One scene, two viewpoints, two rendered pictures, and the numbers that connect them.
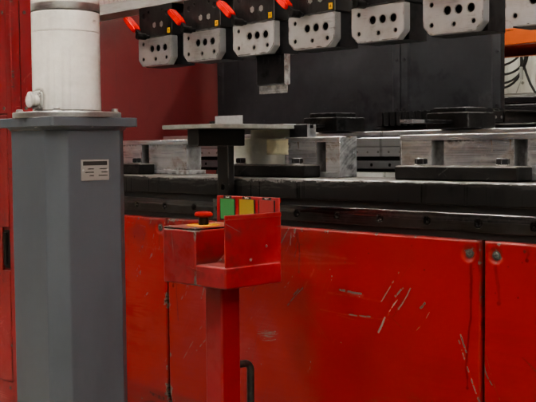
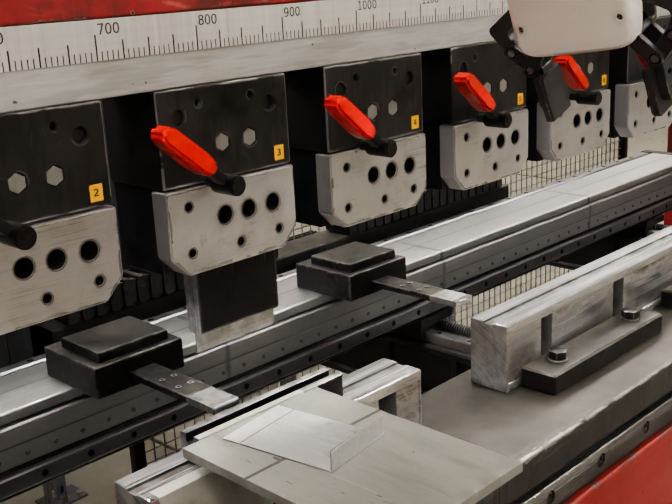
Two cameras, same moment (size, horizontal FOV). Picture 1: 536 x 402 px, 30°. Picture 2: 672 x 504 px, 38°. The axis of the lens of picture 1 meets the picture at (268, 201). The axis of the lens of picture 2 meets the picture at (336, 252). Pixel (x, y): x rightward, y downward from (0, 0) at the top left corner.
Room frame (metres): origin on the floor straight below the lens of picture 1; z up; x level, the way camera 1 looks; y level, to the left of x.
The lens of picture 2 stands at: (2.42, 0.91, 1.43)
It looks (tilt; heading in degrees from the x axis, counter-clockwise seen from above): 16 degrees down; 268
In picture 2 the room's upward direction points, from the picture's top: 3 degrees counter-clockwise
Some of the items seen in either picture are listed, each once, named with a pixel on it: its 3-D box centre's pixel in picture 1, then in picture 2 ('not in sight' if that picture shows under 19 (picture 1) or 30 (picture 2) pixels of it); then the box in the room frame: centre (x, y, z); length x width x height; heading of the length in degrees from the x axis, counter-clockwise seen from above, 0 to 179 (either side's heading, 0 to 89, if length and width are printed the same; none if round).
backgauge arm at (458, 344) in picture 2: not in sight; (369, 333); (2.33, -0.70, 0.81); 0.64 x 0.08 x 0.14; 133
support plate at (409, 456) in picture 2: (228, 127); (347, 459); (2.40, 0.09, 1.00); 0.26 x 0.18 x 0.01; 133
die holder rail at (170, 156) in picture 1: (142, 156); not in sight; (2.90, 0.36, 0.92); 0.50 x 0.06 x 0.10; 43
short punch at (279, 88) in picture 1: (273, 74); (233, 293); (2.50, -0.02, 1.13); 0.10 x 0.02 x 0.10; 43
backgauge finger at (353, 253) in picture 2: (441, 117); (389, 277); (2.31, -0.40, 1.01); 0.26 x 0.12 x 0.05; 133
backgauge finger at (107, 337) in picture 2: (314, 122); (151, 367); (2.61, -0.12, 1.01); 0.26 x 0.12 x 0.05; 133
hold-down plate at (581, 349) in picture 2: (460, 173); (595, 347); (2.02, -0.39, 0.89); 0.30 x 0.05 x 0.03; 43
